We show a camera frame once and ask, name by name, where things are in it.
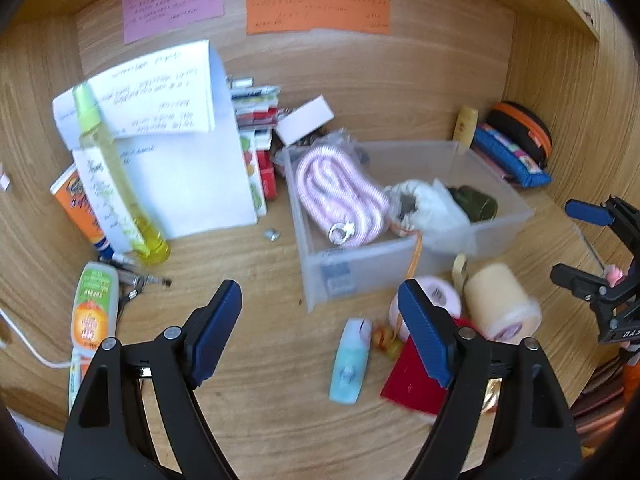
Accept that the green orange squeeze bottle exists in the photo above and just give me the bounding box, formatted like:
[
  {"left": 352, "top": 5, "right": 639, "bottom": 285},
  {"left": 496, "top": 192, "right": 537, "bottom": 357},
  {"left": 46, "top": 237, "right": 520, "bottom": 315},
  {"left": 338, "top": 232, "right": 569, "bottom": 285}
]
[{"left": 70, "top": 261, "right": 121, "bottom": 361}]

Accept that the yellow-green spray bottle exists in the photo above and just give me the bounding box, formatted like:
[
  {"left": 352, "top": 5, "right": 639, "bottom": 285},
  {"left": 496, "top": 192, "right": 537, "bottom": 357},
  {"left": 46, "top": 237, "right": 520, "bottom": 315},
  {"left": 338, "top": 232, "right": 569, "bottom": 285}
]
[{"left": 72, "top": 82, "right": 171, "bottom": 266}]

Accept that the beige tape roll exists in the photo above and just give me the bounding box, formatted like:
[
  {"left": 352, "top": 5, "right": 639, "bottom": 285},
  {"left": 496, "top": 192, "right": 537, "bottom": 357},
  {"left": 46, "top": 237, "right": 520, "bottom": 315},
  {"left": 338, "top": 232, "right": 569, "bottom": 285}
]
[{"left": 451, "top": 253, "right": 469, "bottom": 291}]

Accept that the pink white rope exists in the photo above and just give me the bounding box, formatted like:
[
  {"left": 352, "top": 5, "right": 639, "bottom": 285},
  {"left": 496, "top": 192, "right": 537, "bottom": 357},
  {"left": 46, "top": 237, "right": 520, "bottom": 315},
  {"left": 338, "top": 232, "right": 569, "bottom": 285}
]
[{"left": 295, "top": 144, "right": 391, "bottom": 248}]

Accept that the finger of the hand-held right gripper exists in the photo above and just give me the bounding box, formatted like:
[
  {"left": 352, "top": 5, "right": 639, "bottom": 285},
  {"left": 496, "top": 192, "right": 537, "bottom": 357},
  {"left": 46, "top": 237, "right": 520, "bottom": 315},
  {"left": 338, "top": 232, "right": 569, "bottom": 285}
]
[
  {"left": 565, "top": 195, "right": 640, "bottom": 261},
  {"left": 550, "top": 262, "right": 621, "bottom": 311}
]

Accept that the orange paper note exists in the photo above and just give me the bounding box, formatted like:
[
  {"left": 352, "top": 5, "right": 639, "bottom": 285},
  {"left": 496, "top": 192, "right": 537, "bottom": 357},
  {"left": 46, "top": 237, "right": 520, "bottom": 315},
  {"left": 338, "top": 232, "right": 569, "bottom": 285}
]
[{"left": 245, "top": 0, "right": 392, "bottom": 36}]

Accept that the cream round container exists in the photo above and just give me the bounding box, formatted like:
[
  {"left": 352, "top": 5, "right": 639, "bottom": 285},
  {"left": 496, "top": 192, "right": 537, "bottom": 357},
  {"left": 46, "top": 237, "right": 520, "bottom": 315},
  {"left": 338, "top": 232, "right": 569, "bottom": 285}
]
[{"left": 464, "top": 262, "right": 543, "bottom": 345}]

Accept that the white black pen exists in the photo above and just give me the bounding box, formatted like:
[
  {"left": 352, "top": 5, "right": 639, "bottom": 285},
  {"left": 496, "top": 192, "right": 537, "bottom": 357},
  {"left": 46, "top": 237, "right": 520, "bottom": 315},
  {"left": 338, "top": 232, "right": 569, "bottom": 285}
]
[{"left": 97, "top": 252, "right": 138, "bottom": 267}]

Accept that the printed white paper card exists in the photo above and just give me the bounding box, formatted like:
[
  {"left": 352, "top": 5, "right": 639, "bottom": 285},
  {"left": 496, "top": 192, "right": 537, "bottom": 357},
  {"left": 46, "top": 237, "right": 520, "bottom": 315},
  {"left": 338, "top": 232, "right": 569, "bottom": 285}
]
[{"left": 10, "top": 410, "right": 66, "bottom": 476}]

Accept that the large white folded paper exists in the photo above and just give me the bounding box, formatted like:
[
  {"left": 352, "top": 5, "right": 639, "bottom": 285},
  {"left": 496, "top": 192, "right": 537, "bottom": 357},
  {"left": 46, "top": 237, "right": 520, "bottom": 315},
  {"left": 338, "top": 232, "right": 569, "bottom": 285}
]
[{"left": 72, "top": 42, "right": 259, "bottom": 241}]

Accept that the blue pencil case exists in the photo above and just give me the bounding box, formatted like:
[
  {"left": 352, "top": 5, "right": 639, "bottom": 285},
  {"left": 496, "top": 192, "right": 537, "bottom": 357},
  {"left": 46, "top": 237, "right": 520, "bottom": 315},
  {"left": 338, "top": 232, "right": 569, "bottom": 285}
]
[{"left": 470, "top": 122, "right": 553, "bottom": 190}]

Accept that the handwritten white paper sheet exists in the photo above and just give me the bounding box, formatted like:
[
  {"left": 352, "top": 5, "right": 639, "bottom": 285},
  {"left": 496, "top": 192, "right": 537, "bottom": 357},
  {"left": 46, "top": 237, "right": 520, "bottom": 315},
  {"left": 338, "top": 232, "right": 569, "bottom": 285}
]
[{"left": 52, "top": 40, "right": 217, "bottom": 151}]

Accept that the wooden desktop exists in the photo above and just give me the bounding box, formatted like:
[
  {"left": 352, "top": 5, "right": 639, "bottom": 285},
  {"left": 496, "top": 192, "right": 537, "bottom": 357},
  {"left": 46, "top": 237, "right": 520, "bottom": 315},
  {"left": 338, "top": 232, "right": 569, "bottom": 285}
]
[{"left": 0, "top": 130, "right": 618, "bottom": 480}]

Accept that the small colourful trinket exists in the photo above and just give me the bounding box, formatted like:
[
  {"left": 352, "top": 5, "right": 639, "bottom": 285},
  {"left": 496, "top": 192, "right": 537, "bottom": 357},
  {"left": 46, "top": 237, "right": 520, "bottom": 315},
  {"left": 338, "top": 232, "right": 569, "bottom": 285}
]
[{"left": 372, "top": 325, "right": 401, "bottom": 358}]

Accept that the white drawstring bag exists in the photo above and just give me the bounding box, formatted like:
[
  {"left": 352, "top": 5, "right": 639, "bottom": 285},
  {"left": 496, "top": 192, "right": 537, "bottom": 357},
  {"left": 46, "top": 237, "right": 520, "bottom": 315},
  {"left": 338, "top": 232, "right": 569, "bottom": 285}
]
[{"left": 385, "top": 178, "right": 478, "bottom": 256}]

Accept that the red velvet pouch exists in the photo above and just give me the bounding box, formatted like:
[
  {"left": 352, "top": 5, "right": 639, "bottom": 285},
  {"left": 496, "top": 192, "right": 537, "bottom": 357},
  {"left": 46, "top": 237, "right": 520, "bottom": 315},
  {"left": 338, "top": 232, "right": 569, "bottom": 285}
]
[{"left": 380, "top": 317, "right": 501, "bottom": 417}]

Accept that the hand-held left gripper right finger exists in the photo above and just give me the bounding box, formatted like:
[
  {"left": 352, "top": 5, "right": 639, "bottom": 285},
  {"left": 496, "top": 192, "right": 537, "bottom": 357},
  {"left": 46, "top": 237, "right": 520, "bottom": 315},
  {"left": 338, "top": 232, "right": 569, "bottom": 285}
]
[{"left": 397, "top": 279, "right": 583, "bottom": 480}]

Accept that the white cable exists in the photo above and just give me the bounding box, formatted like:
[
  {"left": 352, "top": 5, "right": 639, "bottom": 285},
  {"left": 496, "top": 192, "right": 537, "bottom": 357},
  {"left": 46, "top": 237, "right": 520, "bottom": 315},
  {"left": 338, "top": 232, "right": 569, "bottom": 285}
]
[{"left": 0, "top": 307, "right": 76, "bottom": 368}]

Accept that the red box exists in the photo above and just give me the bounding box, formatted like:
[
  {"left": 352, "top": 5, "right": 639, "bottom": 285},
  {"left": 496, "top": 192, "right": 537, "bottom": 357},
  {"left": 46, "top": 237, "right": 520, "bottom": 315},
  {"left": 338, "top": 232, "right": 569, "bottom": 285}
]
[{"left": 257, "top": 150, "right": 279, "bottom": 201}]

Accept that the light blue small bottle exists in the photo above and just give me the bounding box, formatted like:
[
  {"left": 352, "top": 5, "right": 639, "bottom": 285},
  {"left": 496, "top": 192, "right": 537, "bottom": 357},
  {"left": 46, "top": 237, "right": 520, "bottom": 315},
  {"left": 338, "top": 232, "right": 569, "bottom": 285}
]
[{"left": 328, "top": 317, "right": 373, "bottom": 405}]

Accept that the small white box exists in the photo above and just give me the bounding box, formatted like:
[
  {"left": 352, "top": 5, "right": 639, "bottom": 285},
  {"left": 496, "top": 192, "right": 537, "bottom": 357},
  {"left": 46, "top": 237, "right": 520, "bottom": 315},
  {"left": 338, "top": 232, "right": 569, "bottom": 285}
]
[{"left": 274, "top": 96, "right": 334, "bottom": 147}]

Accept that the striped red cloth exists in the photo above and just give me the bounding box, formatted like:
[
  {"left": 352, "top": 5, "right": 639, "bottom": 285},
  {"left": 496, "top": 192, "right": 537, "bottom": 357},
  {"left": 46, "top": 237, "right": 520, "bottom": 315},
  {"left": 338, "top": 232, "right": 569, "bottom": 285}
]
[{"left": 572, "top": 350, "right": 640, "bottom": 456}]

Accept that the orange sunscreen tube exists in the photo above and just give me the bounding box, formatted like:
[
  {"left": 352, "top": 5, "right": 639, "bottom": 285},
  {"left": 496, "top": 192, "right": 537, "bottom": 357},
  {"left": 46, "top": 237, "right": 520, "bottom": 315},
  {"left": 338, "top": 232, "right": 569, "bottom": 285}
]
[{"left": 50, "top": 165, "right": 113, "bottom": 256}]

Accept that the clear plastic wrapper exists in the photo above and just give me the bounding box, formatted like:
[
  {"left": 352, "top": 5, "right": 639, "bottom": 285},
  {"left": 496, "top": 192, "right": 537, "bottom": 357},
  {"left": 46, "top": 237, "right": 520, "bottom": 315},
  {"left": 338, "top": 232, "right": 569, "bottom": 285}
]
[{"left": 300, "top": 127, "right": 373, "bottom": 171}]

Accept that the pink round case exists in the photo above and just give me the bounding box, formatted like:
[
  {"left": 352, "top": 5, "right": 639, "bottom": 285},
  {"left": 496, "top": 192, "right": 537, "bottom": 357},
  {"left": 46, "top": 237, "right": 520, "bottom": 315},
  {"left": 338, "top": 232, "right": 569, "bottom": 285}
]
[{"left": 389, "top": 275, "right": 462, "bottom": 341}]

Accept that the fruit-printed white box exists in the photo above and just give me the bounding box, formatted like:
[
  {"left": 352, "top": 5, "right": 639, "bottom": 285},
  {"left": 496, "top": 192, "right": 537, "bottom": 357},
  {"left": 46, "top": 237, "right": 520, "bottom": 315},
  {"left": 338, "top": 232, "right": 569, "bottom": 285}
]
[{"left": 239, "top": 132, "right": 267, "bottom": 217}]

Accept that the orange ribbon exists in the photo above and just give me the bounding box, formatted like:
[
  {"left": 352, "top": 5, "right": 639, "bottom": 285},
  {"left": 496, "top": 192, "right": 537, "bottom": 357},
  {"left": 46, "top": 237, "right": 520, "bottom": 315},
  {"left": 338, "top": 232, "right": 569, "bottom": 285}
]
[{"left": 405, "top": 232, "right": 425, "bottom": 281}]

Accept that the stack of flat packets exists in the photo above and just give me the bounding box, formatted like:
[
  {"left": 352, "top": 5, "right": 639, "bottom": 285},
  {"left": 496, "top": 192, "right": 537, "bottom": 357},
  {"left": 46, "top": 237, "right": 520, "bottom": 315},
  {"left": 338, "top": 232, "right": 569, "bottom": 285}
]
[{"left": 229, "top": 77, "right": 282, "bottom": 133}]

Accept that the clear plastic bin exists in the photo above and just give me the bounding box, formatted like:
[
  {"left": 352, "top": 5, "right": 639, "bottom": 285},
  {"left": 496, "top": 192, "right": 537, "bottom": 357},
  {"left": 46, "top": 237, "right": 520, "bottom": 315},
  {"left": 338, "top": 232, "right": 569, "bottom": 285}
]
[{"left": 274, "top": 140, "right": 535, "bottom": 313}]

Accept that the black orange zip case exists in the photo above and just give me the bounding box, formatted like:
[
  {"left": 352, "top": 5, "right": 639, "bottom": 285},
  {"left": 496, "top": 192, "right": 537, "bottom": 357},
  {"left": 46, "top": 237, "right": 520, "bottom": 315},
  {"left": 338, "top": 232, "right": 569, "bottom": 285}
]
[{"left": 486, "top": 101, "right": 553, "bottom": 170}]

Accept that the pink paper note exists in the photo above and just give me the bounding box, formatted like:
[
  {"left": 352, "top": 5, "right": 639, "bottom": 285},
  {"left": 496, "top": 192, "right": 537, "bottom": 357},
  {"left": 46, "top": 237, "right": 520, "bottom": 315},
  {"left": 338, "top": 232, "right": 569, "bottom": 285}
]
[{"left": 122, "top": 0, "right": 225, "bottom": 45}]

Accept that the dark green jar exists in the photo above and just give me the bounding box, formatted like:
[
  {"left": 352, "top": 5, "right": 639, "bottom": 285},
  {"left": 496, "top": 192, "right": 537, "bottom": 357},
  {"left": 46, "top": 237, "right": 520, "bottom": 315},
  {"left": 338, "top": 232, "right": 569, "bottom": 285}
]
[{"left": 447, "top": 185, "right": 499, "bottom": 223}]

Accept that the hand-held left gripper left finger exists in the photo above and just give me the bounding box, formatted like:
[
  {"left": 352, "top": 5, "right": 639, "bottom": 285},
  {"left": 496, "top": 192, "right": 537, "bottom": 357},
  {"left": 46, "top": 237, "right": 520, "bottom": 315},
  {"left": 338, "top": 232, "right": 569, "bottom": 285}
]
[{"left": 59, "top": 280, "right": 243, "bottom": 480}]

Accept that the small yellow bottle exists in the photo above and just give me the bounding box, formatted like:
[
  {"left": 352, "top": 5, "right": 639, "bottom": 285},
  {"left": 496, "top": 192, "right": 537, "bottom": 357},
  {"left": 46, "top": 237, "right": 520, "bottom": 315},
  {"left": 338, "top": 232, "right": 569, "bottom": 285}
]
[{"left": 452, "top": 105, "right": 481, "bottom": 148}]

